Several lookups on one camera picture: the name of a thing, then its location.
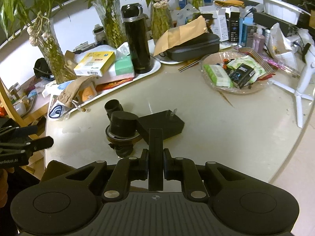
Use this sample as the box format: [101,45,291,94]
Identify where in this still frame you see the brown tape ring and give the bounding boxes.
[105,124,144,146]

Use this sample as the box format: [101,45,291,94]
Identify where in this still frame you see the black power adapter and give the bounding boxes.
[136,110,185,144]

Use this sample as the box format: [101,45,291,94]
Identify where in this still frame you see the black cylindrical lens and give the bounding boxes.
[109,111,138,138]

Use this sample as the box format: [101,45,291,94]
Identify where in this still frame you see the small black eyepiece tube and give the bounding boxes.
[104,99,123,119]

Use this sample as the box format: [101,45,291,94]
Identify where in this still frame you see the brown cardboard box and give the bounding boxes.
[41,160,76,182]

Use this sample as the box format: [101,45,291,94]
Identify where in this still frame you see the brown cloth pouch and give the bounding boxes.
[58,75,97,108]

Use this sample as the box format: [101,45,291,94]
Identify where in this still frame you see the green wet wipes pack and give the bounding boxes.
[203,65,233,87]

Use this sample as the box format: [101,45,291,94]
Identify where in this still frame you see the green tissue box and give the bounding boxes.
[114,56,134,78]

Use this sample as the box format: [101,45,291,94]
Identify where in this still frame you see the wooden chopsticks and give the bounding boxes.
[178,59,201,73]

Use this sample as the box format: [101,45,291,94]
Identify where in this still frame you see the white plastic tray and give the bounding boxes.
[47,39,162,118]

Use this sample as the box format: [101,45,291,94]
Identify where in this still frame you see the black small packet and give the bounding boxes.
[229,63,255,89]

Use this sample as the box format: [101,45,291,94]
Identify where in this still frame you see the yellow medicine box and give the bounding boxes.
[74,51,115,77]

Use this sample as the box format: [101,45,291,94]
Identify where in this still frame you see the glass vase with bamboo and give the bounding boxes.
[27,11,76,84]

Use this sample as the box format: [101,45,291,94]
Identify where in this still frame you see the clear plastic snack bowl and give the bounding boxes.
[200,52,274,95]

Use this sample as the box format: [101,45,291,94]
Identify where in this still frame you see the black zip case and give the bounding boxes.
[164,32,220,62]

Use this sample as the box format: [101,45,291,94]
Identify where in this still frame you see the brown paper envelope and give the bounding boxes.
[153,16,208,56]

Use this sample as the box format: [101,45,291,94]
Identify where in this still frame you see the white gimbal tripod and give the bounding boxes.
[269,43,314,128]

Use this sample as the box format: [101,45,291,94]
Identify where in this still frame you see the pink sanitizer bottle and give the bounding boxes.
[252,27,265,54]

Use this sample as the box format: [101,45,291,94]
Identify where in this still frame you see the black thermos bottle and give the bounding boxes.
[121,3,152,74]

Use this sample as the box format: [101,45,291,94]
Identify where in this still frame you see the white plastic bag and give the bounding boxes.
[267,23,311,70]

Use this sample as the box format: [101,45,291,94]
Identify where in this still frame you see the white food container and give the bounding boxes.
[263,0,311,25]

